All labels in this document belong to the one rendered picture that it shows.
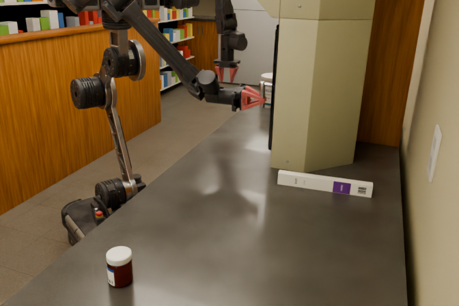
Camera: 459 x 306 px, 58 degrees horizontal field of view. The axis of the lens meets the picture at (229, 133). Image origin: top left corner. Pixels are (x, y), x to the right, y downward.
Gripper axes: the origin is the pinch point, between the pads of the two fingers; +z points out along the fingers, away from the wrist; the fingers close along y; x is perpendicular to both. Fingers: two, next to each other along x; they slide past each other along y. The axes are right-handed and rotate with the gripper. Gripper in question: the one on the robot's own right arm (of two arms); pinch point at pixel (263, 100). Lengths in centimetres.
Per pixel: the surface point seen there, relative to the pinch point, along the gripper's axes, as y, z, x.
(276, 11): -2.3, 4.5, -28.4
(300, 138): -6.9, 14.0, 8.6
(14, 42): 79, -191, 12
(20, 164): 58, -192, 91
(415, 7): 35, 43, -24
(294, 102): -5.5, 11.3, -2.4
